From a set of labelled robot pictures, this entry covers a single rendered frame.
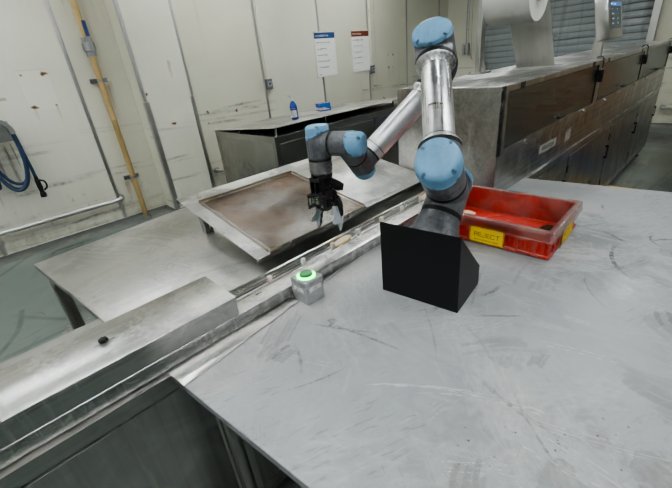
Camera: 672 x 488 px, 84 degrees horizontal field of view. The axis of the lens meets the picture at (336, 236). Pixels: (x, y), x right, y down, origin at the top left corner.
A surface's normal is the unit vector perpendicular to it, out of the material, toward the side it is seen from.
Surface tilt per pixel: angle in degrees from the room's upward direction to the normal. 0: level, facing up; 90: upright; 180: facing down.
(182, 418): 90
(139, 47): 90
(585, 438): 0
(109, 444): 90
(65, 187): 90
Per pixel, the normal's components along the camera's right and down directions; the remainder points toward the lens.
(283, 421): -0.10, -0.90
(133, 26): 0.70, 0.25
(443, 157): -0.40, -0.19
